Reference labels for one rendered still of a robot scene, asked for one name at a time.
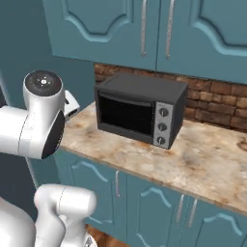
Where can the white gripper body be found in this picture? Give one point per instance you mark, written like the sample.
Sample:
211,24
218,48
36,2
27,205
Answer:
71,104

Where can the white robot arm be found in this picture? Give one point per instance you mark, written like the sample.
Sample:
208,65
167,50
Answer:
32,128

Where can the teal base cupboard door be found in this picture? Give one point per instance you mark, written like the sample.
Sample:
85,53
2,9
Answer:
218,231
93,189
151,215

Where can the dark grey toaster oven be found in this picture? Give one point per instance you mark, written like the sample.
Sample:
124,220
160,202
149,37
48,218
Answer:
141,87

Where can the round grey oven knob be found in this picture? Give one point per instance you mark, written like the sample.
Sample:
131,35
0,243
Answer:
164,112
160,140
162,126

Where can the teal wall cupboard door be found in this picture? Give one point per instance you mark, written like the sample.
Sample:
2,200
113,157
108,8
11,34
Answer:
96,19
205,32

